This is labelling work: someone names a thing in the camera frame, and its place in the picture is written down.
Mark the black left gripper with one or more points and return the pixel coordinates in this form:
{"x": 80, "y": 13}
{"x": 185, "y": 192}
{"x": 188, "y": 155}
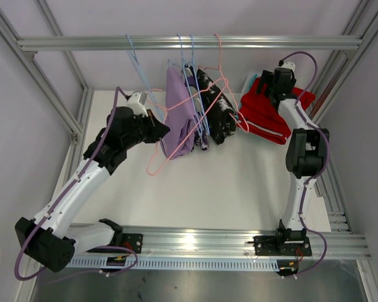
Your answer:
{"x": 154, "y": 125}

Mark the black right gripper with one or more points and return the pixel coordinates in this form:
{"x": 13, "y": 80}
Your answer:
{"x": 266, "y": 78}

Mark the lilac purple trousers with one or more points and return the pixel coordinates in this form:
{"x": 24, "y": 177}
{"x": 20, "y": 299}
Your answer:
{"x": 180, "y": 117}

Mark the teal trousers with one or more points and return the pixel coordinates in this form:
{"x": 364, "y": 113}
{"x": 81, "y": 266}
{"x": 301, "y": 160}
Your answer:
{"x": 250, "y": 80}

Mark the white plastic mesh basket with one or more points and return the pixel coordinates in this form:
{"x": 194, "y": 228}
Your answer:
{"x": 245, "y": 89}

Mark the red trousers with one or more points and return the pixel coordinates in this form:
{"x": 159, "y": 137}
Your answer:
{"x": 262, "y": 117}

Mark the pink wire hanger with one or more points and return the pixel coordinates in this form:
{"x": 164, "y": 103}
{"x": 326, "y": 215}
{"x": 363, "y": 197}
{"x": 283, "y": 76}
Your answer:
{"x": 238, "y": 117}
{"x": 158, "y": 145}

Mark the blue hanger with lilac trousers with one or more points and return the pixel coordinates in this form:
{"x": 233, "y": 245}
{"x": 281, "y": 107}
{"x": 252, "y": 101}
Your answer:
{"x": 189, "y": 91}

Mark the light blue wire hanger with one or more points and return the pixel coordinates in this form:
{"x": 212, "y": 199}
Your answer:
{"x": 133, "y": 57}

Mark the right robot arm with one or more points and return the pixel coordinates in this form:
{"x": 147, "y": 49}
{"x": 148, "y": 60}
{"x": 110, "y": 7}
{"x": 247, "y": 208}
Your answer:
{"x": 306, "y": 159}

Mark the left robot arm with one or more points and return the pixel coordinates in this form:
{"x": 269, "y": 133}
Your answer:
{"x": 46, "y": 237}

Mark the grey purple patterned trousers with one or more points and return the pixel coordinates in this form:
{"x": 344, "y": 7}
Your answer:
{"x": 201, "y": 133}

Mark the black white patterned trousers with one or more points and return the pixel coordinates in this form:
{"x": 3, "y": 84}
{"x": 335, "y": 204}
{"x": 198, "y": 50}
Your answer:
{"x": 220, "y": 110}

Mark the blue hanger with patterned trousers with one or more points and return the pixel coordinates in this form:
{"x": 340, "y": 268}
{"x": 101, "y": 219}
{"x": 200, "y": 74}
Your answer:
{"x": 195, "y": 88}

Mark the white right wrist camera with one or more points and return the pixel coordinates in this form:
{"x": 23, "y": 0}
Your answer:
{"x": 287, "y": 65}

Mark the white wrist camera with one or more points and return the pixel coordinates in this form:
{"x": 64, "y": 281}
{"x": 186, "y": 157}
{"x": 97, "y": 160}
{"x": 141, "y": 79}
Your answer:
{"x": 136, "y": 103}
{"x": 287, "y": 65}

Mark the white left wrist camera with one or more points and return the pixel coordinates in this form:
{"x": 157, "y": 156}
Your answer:
{"x": 136, "y": 103}

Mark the aluminium frame structure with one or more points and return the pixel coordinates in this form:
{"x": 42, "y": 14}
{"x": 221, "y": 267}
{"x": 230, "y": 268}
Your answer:
{"x": 60, "y": 62}

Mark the white slotted cable duct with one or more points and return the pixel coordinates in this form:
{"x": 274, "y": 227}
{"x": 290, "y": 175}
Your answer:
{"x": 164, "y": 263}

